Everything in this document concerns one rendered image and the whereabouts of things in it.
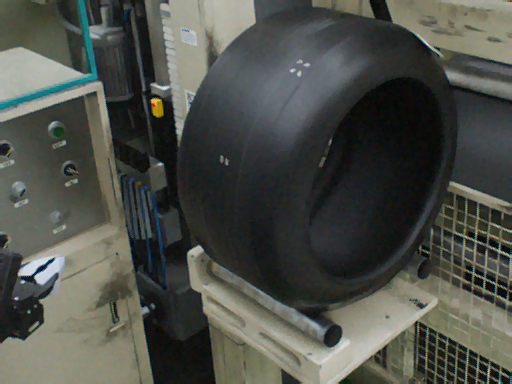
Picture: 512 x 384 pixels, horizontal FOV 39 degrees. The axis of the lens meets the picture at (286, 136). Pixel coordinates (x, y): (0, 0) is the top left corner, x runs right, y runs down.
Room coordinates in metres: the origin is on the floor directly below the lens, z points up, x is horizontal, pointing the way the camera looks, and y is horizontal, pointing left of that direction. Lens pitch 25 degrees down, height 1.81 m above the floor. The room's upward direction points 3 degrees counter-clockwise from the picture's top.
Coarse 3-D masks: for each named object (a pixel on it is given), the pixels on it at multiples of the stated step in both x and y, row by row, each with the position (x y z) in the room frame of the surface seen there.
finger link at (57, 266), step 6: (60, 258) 1.12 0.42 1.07; (48, 264) 1.10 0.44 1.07; (54, 264) 1.10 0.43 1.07; (60, 264) 1.10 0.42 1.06; (48, 270) 1.08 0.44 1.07; (54, 270) 1.08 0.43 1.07; (60, 270) 1.09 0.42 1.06; (36, 276) 1.06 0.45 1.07; (42, 276) 1.06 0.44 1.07; (48, 276) 1.06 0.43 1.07; (60, 276) 1.10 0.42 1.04; (36, 282) 1.05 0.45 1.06; (42, 282) 1.05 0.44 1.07; (54, 288) 1.08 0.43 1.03; (54, 294) 1.08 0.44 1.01
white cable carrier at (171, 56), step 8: (168, 8) 1.48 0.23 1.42; (168, 24) 1.48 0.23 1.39; (168, 32) 1.49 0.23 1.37; (168, 40) 1.49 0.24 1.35; (168, 48) 1.49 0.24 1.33; (168, 56) 1.49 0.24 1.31; (168, 64) 1.50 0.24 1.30; (176, 64) 1.48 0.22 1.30; (168, 72) 1.50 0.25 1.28; (176, 72) 1.48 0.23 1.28; (176, 80) 1.48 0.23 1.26; (176, 88) 1.48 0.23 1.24; (176, 96) 1.49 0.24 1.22; (176, 104) 1.49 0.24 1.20; (176, 112) 1.49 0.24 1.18; (176, 120) 1.49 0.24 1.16
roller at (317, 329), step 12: (216, 264) 1.29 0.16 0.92; (228, 276) 1.25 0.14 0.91; (240, 288) 1.22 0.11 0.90; (252, 288) 1.20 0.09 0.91; (264, 300) 1.17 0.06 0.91; (276, 312) 1.14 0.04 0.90; (288, 312) 1.12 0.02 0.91; (300, 312) 1.11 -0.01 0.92; (312, 312) 1.10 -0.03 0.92; (300, 324) 1.09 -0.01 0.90; (312, 324) 1.08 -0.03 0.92; (324, 324) 1.07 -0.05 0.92; (336, 324) 1.07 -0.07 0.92; (312, 336) 1.07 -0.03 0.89; (324, 336) 1.05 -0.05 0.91; (336, 336) 1.06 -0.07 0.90
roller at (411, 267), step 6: (414, 258) 1.26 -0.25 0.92; (420, 258) 1.26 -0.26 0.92; (426, 258) 1.26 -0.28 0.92; (408, 264) 1.25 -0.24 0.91; (414, 264) 1.25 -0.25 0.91; (420, 264) 1.24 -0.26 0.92; (426, 264) 1.24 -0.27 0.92; (408, 270) 1.25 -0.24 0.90; (414, 270) 1.24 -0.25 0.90; (420, 270) 1.23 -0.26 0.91; (426, 270) 1.24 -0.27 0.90; (420, 276) 1.23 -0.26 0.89; (426, 276) 1.24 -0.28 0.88
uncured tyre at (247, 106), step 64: (256, 64) 1.16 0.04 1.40; (320, 64) 1.11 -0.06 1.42; (384, 64) 1.16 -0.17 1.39; (192, 128) 1.15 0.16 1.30; (256, 128) 1.05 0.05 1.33; (320, 128) 1.05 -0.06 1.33; (384, 128) 1.48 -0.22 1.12; (448, 128) 1.28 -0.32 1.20; (192, 192) 1.11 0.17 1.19; (256, 192) 1.01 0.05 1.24; (320, 192) 1.42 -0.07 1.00; (384, 192) 1.40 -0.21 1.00; (256, 256) 1.00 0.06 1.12; (320, 256) 1.30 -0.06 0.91; (384, 256) 1.19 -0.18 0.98
